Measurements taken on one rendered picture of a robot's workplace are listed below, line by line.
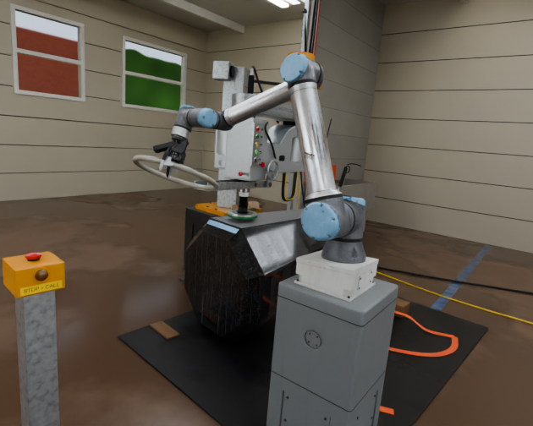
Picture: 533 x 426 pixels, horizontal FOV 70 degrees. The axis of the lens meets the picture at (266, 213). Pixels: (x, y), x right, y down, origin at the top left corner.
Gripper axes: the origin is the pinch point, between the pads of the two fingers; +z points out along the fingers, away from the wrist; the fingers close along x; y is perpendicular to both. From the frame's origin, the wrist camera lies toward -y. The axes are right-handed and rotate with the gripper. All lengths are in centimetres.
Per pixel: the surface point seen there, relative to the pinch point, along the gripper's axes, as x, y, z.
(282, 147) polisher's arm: 90, 50, -60
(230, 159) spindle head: 68, 19, -34
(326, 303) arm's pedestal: -32, 89, 37
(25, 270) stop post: -85, 2, 48
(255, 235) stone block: 69, 51, 11
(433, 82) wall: 430, 259, -358
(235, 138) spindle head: 62, 19, -48
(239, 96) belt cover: 49, 16, -71
